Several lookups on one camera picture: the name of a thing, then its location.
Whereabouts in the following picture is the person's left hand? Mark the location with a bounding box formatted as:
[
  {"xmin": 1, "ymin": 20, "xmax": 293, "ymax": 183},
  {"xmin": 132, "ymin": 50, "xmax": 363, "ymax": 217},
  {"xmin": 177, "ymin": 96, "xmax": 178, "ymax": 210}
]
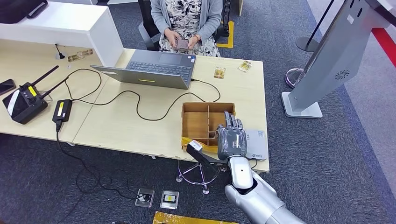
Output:
[{"xmin": 187, "ymin": 35, "xmax": 202, "ymax": 51}]

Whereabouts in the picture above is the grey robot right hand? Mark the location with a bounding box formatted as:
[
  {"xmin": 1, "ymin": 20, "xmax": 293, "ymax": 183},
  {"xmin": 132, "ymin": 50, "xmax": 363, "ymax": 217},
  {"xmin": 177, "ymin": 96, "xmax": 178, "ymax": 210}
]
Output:
[{"xmin": 215, "ymin": 111, "xmax": 248, "ymax": 161}]

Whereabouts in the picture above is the person's right hand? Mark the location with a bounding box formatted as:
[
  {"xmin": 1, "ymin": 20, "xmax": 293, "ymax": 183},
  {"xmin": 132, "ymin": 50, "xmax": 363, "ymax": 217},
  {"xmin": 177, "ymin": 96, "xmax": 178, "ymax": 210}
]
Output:
[{"xmin": 164, "ymin": 28, "xmax": 182, "ymax": 50}]

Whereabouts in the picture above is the black smartphone with case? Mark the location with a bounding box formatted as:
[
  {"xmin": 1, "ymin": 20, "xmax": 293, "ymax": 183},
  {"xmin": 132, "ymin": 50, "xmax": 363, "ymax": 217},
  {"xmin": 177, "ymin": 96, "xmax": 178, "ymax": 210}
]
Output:
[{"xmin": 176, "ymin": 39, "xmax": 190, "ymax": 52}]

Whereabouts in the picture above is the wooden divided box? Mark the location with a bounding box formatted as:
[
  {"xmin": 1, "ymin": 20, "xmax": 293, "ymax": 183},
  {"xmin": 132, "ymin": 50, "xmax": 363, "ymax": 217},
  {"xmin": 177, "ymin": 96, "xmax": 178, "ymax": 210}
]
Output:
[{"xmin": 181, "ymin": 102, "xmax": 236, "ymax": 154}]

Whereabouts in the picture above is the gold ID card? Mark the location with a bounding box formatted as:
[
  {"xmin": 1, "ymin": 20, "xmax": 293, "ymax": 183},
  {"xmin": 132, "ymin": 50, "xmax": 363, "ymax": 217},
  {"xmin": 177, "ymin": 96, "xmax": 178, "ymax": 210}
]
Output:
[{"xmin": 238, "ymin": 60, "xmax": 253, "ymax": 73}]

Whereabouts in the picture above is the white card reader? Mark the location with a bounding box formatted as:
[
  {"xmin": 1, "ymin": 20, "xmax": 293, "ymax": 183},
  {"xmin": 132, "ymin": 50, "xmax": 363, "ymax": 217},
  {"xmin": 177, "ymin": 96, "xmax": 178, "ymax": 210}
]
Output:
[{"xmin": 244, "ymin": 129, "xmax": 269, "ymax": 161}]

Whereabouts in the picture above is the person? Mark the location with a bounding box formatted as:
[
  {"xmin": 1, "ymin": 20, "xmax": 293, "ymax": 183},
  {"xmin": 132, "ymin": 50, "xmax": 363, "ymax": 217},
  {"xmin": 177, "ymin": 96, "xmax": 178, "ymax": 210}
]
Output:
[{"xmin": 150, "ymin": 0, "xmax": 223, "ymax": 58}]

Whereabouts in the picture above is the gold card packet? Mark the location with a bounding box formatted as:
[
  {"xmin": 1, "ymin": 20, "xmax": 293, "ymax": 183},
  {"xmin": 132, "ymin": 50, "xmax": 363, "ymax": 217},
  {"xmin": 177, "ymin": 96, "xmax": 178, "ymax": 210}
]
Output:
[{"xmin": 213, "ymin": 66, "xmax": 226, "ymax": 80}]

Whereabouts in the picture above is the long gold card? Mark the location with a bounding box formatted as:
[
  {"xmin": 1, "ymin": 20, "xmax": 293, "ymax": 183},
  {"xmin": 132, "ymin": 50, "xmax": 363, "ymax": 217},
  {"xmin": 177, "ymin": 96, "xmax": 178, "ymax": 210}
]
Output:
[{"xmin": 67, "ymin": 49, "xmax": 94, "ymax": 63}]

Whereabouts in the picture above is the grey laptop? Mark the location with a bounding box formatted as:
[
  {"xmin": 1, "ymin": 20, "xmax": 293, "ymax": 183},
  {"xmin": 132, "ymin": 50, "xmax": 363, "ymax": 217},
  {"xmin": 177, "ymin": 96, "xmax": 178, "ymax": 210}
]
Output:
[{"xmin": 90, "ymin": 49, "xmax": 198, "ymax": 90}]

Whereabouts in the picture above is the yellow tape strip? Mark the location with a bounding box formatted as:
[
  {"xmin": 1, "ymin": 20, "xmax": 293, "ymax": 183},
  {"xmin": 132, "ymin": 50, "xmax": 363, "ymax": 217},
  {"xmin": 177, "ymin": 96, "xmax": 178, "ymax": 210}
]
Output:
[{"xmin": 181, "ymin": 137, "xmax": 219, "ymax": 154}]

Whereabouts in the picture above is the chrome stool base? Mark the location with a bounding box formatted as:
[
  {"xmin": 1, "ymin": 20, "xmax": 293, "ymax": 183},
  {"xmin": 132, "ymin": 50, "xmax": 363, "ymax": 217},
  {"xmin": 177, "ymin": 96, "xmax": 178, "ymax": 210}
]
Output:
[{"xmin": 176, "ymin": 160, "xmax": 228, "ymax": 196}]

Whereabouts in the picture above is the metal floor socket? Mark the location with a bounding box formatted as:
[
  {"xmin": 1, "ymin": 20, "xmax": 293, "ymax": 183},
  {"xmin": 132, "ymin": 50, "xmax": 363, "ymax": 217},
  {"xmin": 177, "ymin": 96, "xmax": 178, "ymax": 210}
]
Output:
[{"xmin": 160, "ymin": 190, "xmax": 180, "ymax": 210}]

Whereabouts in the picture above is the chrome round base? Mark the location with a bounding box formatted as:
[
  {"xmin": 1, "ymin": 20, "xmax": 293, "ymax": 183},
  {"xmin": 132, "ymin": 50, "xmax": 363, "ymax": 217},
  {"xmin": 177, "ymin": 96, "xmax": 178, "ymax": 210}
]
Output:
[{"xmin": 285, "ymin": 68, "xmax": 305, "ymax": 90}]

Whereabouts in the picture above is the yellow taped cardboard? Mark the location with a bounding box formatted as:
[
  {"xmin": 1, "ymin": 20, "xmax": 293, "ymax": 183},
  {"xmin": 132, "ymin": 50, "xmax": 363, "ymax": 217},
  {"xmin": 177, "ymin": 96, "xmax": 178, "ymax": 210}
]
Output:
[{"xmin": 152, "ymin": 211, "xmax": 237, "ymax": 224}]

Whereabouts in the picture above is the floor socket with plug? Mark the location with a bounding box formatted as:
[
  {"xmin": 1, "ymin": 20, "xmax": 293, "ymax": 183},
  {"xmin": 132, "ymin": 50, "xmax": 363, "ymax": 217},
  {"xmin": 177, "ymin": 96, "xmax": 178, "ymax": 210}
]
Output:
[{"xmin": 134, "ymin": 187, "xmax": 156, "ymax": 208}]

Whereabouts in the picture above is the light wooden desk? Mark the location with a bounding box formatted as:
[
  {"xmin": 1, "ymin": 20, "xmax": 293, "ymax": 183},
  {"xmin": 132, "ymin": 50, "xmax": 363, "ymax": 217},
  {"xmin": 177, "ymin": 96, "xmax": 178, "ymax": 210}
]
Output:
[{"xmin": 0, "ymin": 38, "xmax": 270, "ymax": 174}]

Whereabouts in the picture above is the white raised counter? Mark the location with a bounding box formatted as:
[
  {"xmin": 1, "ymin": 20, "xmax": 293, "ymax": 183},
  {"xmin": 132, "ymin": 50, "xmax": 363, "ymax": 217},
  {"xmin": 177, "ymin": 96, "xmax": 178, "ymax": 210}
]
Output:
[{"xmin": 0, "ymin": 0, "xmax": 125, "ymax": 68}]

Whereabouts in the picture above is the small black antenna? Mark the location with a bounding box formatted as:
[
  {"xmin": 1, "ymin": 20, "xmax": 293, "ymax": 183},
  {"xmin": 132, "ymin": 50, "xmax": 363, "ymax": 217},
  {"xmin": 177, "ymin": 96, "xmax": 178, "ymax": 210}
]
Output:
[{"xmin": 55, "ymin": 43, "xmax": 66, "ymax": 60}]

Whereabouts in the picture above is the black stanchion pole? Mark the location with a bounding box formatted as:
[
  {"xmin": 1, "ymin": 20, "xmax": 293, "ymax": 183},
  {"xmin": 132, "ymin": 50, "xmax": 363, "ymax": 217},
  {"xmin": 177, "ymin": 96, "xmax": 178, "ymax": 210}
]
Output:
[{"xmin": 295, "ymin": 0, "xmax": 336, "ymax": 53}]

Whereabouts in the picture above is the black power adapter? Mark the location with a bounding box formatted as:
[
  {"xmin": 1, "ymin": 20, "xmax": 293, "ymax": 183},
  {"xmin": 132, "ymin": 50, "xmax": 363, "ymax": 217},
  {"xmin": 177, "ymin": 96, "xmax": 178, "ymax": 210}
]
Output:
[{"xmin": 52, "ymin": 99, "xmax": 73, "ymax": 124}]

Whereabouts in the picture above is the grey kiosk stand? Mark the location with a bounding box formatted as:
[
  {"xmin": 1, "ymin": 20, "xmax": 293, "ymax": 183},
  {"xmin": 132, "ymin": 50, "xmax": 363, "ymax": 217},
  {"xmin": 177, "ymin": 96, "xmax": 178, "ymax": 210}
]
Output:
[{"xmin": 281, "ymin": 0, "xmax": 396, "ymax": 119}]

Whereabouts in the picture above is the black bag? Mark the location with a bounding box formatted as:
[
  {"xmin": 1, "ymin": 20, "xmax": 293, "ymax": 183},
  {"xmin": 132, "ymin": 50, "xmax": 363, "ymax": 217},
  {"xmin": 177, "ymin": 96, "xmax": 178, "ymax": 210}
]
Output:
[{"xmin": 0, "ymin": 0, "xmax": 49, "ymax": 24}]

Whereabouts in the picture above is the black remote controller with antennas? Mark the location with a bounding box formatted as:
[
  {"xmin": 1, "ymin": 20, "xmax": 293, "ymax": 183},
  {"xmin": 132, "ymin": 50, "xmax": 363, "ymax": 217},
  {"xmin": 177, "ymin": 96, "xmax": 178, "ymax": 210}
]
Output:
[{"xmin": 2, "ymin": 65, "xmax": 69, "ymax": 125}]

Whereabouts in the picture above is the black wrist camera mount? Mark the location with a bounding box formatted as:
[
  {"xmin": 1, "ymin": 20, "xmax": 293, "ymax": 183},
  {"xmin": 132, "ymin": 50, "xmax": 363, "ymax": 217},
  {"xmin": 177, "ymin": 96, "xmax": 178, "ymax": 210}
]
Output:
[{"xmin": 186, "ymin": 140, "xmax": 231, "ymax": 169}]

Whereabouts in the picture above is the black laptop power cable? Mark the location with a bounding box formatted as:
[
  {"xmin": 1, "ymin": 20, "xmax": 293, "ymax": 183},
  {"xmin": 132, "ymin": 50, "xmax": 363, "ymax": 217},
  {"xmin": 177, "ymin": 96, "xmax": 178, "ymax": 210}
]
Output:
[{"xmin": 64, "ymin": 68, "xmax": 221, "ymax": 122}]

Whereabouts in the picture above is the black mains cord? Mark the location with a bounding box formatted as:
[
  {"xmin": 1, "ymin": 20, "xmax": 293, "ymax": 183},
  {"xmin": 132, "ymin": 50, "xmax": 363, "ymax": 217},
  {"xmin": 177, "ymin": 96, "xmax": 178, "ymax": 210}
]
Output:
[{"xmin": 56, "ymin": 122, "xmax": 146, "ymax": 200}]

